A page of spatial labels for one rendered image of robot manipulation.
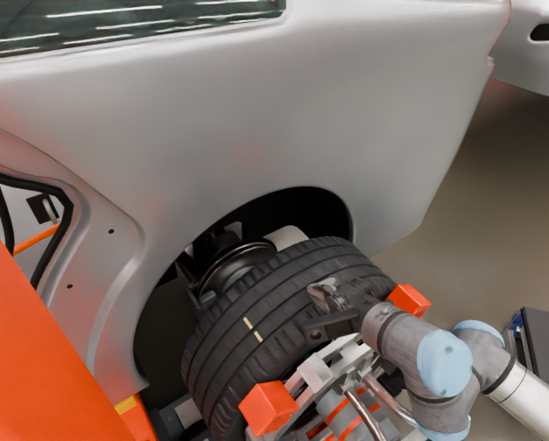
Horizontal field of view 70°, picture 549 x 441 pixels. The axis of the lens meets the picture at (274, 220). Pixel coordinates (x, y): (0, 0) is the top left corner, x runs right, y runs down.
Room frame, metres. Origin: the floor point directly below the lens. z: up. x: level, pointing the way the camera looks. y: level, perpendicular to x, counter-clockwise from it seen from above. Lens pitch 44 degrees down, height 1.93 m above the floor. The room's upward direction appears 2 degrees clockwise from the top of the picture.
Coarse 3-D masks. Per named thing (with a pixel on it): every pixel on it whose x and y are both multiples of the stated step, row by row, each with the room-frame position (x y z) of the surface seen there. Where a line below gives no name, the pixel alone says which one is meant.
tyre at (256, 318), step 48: (336, 240) 0.75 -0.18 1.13; (240, 288) 0.56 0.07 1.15; (288, 288) 0.55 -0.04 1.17; (336, 288) 0.55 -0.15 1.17; (384, 288) 0.59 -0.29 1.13; (192, 336) 0.49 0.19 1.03; (240, 336) 0.45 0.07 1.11; (288, 336) 0.43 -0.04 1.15; (192, 384) 0.42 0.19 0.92; (240, 384) 0.36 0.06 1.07; (240, 432) 0.32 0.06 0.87; (288, 432) 0.42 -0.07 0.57
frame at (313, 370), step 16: (352, 336) 0.46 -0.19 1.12; (320, 352) 0.42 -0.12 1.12; (336, 352) 0.43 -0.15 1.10; (352, 352) 0.42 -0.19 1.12; (368, 352) 0.43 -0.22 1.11; (304, 368) 0.38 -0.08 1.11; (320, 368) 0.38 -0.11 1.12; (336, 368) 0.38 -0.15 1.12; (384, 368) 0.57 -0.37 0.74; (288, 384) 0.36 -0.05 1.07; (320, 384) 0.35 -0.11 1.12; (304, 400) 0.33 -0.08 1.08; (320, 416) 0.46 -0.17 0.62; (272, 432) 0.29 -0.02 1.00; (304, 432) 0.41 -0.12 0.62; (320, 432) 0.41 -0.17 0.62
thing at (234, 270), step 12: (228, 252) 0.79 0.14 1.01; (240, 252) 0.79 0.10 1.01; (252, 252) 0.82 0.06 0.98; (264, 252) 0.84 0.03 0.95; (276, 252) 0.87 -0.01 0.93; (216, 264) 0.76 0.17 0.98; (228, 264) 0.76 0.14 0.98; (240, 264) 0.79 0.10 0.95; (252, 264) 0.82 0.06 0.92; (204, 276) 0.74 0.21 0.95; (216, 276) 0.74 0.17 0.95; (228, 276) 0.76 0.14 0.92; (240, 276) 0.76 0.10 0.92; (204, 288) 0.71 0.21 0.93; (216, 288) 0.74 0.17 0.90
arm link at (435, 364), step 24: (408, 312) 0.38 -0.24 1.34; (384, 336) 0.34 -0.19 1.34; (408, 336) 0.32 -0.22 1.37; (432, 336) 0.31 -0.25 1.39; (408, 360) 0.29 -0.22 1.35; (432, 360) 0.28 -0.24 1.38; (456, 360) 0.28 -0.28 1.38; (408, 384) 0.28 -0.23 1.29; (432, 384) 0.25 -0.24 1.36; (456, 384) 0.26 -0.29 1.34
